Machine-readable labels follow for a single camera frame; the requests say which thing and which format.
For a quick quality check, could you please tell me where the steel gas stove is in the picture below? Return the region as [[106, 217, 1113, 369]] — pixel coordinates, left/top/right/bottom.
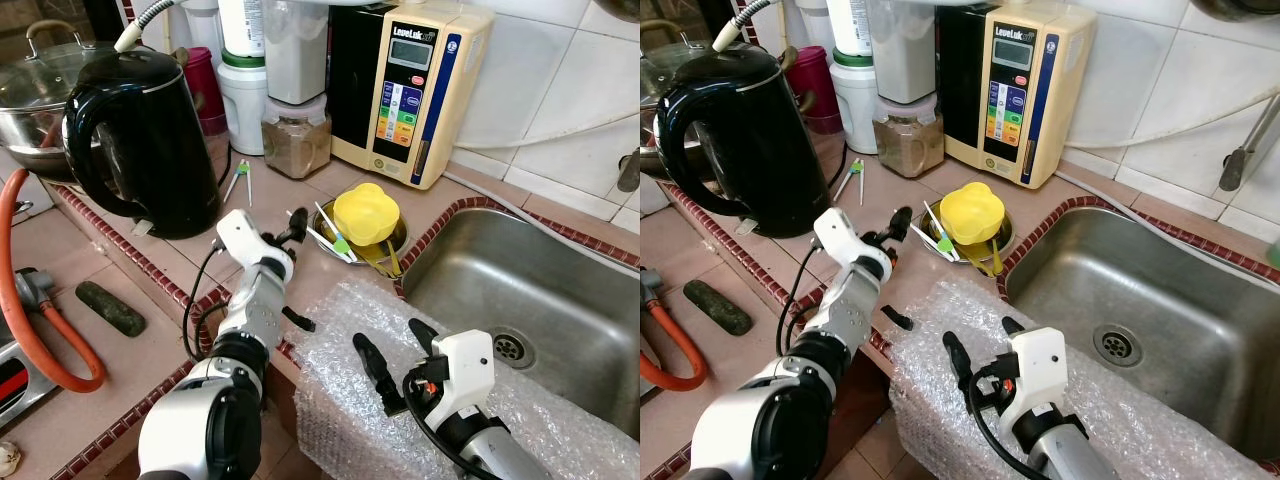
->
[[0, 320, 61, 431]]

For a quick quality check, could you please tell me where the stainless steel sink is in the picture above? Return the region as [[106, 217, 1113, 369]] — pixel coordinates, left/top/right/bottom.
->
[[400, 197, 641, 441], [1003, 197, 1280, 463]]

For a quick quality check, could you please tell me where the thin grey tube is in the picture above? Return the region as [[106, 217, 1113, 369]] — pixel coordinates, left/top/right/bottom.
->
[[1055, 170, 1280, 263], [440, 170, 641, 266]]

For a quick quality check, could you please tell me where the dark green whetstone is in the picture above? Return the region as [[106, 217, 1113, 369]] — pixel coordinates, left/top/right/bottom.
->
[[75, 281, 147, 338], [685, 280, 754, 336]]

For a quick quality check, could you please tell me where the yellow plastic bowl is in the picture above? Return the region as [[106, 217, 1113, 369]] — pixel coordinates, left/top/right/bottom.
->
[[332, 183, 401, 247], [938, 182, 1006, 246]]

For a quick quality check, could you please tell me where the orange gas hose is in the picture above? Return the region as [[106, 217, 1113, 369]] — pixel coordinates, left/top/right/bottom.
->
[[640, 300, 709, 393], [0, 168, 107, 393]]

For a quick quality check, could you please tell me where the translucent white plastic container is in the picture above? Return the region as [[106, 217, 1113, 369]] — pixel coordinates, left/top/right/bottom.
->
[[868, 0, 936, 106], [265, 0, 329, 106]]

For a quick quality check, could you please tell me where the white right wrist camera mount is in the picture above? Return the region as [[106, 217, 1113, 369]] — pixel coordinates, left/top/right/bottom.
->
[[1008, 327, 1069, 409], [428, 330, 496, 413]]

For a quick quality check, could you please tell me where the flexible metal faucet hose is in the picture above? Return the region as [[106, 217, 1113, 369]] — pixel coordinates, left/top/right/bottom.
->
[[712, 0, 776, 53], [113, 0, 191, 53]]

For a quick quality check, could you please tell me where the cream water ionizer machine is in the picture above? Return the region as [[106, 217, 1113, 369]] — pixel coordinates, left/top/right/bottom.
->
[[937, 3, 1098, 189], [328, 3, 496, 191]]

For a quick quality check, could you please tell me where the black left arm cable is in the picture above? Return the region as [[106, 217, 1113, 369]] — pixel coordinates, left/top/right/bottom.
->
[[181, 245, 226, 363], [778, 245, 823, 361]]

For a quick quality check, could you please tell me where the shallow steel bowl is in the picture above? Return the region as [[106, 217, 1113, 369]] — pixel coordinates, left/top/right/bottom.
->
[[918, 200, 1014, 269], [312, 200, 409, 269]]

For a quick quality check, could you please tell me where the white labelled bottle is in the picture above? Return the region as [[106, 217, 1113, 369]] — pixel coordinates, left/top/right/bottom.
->
[[217, 0, 266, 58], [825, 0, 873, 56]]

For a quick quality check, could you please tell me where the magenta plastic cup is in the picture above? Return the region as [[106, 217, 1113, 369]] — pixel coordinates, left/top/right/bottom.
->
[[180, 47, 229, 137], [785, 45, 836, 136]]

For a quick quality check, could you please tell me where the white jar with green lid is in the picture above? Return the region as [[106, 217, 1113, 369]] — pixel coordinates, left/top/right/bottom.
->
[[218, 50, 269, 156], [830, 50, 881, 156]]

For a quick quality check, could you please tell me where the white water hose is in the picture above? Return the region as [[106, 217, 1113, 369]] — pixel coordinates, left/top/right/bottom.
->
[[445, 110, 641, 153], [1060, 88, 1280, 153]]

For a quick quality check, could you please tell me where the jar of brown powder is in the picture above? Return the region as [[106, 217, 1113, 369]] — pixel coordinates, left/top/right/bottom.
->
[[262, 95, 333, 181], [873, 95, 946, 179]]

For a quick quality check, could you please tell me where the black electric kettle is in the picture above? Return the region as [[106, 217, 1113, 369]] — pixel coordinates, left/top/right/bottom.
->
[[655, 45, 829, 239], [62, 47, 223, 241]]

